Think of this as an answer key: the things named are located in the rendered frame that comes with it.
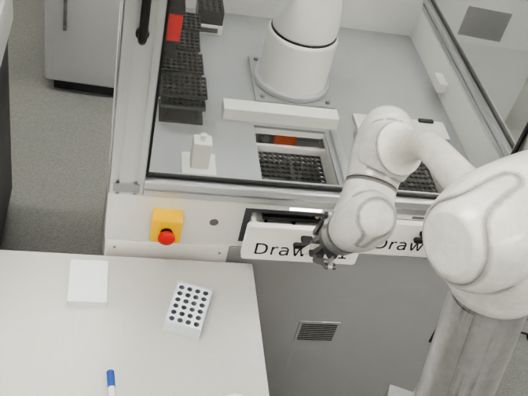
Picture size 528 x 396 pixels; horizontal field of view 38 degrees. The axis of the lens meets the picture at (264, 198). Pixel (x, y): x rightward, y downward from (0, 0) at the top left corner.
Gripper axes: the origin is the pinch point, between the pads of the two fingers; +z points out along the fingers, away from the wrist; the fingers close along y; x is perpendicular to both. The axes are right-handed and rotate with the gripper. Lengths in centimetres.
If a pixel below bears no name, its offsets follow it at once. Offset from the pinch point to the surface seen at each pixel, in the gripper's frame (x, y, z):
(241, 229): 14.4, 6.1, 12.7
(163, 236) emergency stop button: 33.8, 2.0, 6.2
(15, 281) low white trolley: 66, -9, 14
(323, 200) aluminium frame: -3.4, 12.4, 3.2
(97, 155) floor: 51, 61, 156
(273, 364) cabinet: -5, -26, 58
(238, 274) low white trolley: 14.0, -4.5, 17.4
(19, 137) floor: 84, 67, 160
